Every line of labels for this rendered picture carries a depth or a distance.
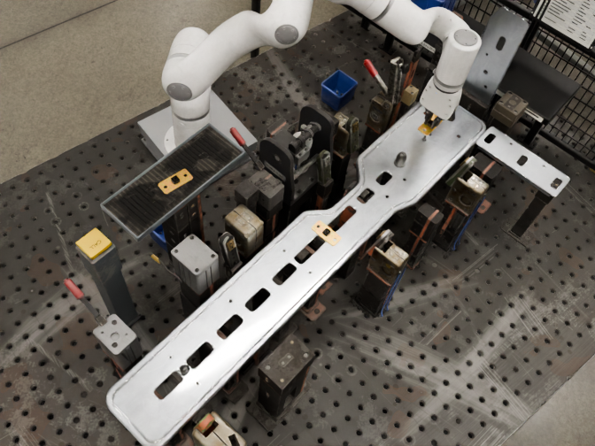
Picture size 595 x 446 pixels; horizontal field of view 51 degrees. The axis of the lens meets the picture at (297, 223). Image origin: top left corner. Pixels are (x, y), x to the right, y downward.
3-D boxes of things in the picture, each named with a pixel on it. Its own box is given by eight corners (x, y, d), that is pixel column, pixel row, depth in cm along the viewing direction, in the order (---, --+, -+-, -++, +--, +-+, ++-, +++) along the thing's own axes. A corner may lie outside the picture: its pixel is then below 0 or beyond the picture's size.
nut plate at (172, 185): (166, 195, 156) (165, 192, 155) (157, 184, 157) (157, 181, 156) (193, 178, 159) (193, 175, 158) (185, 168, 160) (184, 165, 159)
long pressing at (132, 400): (161, 465, 140) (160, 464, 138) (96, 396, 146) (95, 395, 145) (490, 127, 198) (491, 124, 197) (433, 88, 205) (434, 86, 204)
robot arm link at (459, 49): (436, 58, 171) (435, 83, 166) (449, 20, 160) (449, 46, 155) (466, 63, 171) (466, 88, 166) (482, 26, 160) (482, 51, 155)
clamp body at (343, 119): (332, 209, 213) (348, 141, 181) (306, 188, 216) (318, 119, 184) (349, 192, 217) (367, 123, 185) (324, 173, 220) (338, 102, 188)
